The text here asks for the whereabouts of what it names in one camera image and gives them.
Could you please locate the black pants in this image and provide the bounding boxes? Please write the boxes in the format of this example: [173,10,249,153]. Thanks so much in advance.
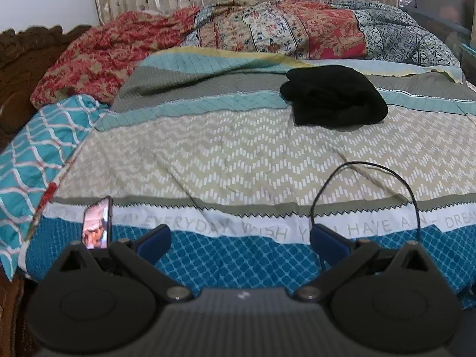
[280,65,388,128]

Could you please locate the patterned bedsheet with text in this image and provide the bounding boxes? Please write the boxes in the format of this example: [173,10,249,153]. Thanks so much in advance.
[18,48,475,307]

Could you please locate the teal lattice pillow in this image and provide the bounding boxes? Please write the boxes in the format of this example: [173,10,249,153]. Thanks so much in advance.
[1,94,107,280]

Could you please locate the colourful patchwork quilt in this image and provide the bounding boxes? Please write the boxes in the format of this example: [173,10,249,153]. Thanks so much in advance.
[31,0,459,108]

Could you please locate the carved wooden headboard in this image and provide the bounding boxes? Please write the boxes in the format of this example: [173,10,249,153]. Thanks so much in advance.
[0,25,90,150]

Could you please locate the clear plastic storage bin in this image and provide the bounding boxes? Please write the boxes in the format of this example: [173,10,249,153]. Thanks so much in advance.
[399,0,475,84]

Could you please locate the black phone on mount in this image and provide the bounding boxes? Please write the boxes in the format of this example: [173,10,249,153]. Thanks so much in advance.
[82,196,113,250]

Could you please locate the black cable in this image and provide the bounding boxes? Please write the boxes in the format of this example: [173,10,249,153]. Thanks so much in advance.
[309,160,422,273]

